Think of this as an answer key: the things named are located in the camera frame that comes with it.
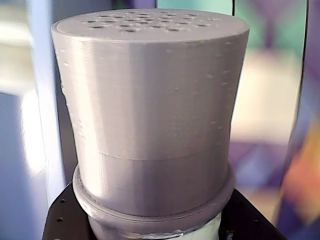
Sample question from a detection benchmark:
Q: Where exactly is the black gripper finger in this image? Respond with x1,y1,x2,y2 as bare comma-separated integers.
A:
218,188,280,240
43,183,96,240

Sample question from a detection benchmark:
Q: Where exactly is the grey salt shaker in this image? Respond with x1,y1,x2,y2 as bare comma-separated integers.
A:
50,8,250,240

